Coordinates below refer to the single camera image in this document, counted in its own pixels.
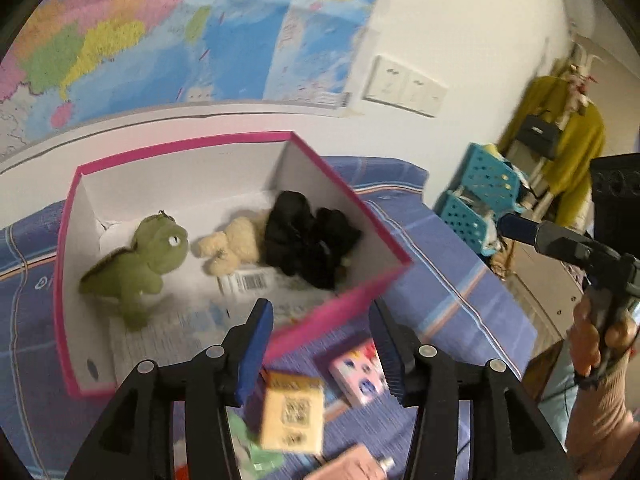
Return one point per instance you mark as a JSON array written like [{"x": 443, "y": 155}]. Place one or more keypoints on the white wall socket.
[
  {"x": 385, "y": 80},
  {"x": 417, "y": 92}
]

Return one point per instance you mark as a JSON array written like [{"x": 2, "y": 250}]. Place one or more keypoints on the black handbag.
[{"x": 537, "y": 135}]

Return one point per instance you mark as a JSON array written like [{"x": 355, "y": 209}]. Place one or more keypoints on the pink cardboard box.
[{"x": 345, "y": 310}]

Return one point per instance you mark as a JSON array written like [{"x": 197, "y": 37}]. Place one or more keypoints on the white barcode packet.
[{"x": 250, "y": 280}]

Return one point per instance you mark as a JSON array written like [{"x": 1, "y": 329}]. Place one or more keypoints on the yellow tissue pack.
[{"x": 292, "y": 415}]

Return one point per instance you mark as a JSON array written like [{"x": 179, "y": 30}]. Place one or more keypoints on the person's right hand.
[{"x": 585, "y": 332}]

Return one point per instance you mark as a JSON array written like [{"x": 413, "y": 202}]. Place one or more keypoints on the colourful wall map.
[{"x": 150, "y": 35}]

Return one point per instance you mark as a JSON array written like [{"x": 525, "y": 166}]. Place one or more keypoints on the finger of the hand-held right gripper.
[{"x": 520, "y": 227}]

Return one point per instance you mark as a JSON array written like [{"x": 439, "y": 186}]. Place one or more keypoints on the yellow coat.
[{"x": 575, "y": 160}]

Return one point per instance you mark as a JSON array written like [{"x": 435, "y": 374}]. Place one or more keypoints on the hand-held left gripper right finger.
[{"x": 387, "y": 355}]

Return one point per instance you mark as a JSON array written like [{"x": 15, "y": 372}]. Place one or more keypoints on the green dinosaur plush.
[{"x": 145, "y": 260}]

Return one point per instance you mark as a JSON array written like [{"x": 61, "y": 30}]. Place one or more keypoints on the black cloth scrunchie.
[{"x": 300, "y": 240}]

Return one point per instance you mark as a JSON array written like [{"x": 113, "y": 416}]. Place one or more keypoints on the beige bunny plush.
[{"x": 235, "y": 245}]

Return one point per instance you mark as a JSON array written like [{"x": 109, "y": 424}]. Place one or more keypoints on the pink printed tissue packet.
[{"x": 357, "y": 377}]

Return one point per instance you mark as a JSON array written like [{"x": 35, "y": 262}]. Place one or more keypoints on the teal plastic basket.
[
  {"x": 492, "y": 172},
  {"x": 465, "y": 222}
]

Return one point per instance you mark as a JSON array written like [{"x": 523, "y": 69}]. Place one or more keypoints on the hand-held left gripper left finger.
[{"x": 255, "y": 350}]

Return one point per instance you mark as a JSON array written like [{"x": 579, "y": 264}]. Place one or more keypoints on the white coat rack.
[{"x": 580, "y": 67}]

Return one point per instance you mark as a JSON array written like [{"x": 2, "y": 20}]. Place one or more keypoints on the green packet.
[{"x": 255, "y": 452}]

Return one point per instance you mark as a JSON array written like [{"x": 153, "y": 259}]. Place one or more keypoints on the white wall switch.
[{"x": 437, "y": 100}]

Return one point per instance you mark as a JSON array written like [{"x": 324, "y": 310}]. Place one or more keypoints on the blue plaid bedsheet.
[{"x": 450, "y": 300}]

